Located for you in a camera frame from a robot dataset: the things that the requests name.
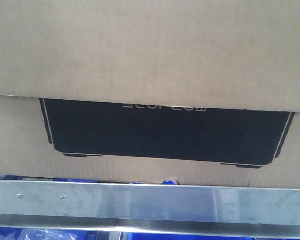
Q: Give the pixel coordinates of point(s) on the brown cardboard box black print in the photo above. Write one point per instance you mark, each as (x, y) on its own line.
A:
(206, 92)

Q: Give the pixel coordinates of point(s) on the blue bins behind box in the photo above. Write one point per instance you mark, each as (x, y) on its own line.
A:
(68, 180)

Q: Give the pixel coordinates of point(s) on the blue plastic bin lower right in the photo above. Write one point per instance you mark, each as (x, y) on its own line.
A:
(163, 236)

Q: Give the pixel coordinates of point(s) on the blue plastic bin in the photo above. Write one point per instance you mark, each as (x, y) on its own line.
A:
(7, 233)
(163, 236)

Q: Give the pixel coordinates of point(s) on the clear plastic bag in bin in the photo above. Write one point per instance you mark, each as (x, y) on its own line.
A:
(45, 234)

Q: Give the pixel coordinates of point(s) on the blue plastic bin lower left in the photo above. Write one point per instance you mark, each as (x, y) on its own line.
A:
(7, 233)

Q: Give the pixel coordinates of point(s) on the metal shelf front rail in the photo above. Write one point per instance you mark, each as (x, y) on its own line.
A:
(155, 209)

